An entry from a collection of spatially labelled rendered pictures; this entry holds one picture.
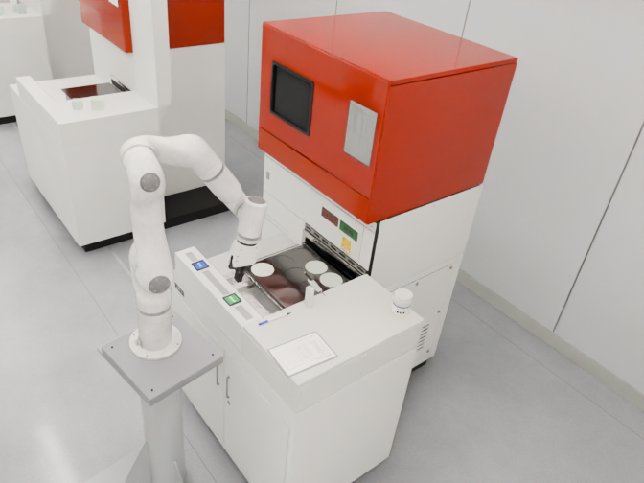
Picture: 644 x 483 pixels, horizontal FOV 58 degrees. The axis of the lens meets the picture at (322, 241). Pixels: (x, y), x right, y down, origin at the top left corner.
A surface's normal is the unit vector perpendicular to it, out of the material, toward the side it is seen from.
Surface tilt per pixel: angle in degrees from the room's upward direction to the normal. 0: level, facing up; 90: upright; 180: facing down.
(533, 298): 90
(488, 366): 0
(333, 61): 90
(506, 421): 0
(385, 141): 90
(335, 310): 0
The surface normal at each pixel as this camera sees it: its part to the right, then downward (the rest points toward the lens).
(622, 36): -0.78, 0.29
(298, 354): 0.10, -0.82
